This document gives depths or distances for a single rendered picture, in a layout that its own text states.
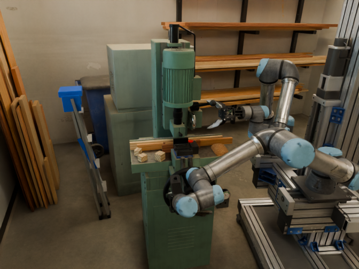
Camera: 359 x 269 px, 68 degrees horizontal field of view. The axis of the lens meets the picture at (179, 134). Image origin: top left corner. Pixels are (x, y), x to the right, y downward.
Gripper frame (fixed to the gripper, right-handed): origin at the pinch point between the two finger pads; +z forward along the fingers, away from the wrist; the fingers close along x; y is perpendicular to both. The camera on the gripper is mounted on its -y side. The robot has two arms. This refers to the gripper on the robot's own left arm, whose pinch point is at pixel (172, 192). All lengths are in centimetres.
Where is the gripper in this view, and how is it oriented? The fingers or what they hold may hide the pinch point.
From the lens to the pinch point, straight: 136.3
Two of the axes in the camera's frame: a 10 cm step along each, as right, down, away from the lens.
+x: 9.8, -0.7, 1.9
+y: 0.9, 9.9, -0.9
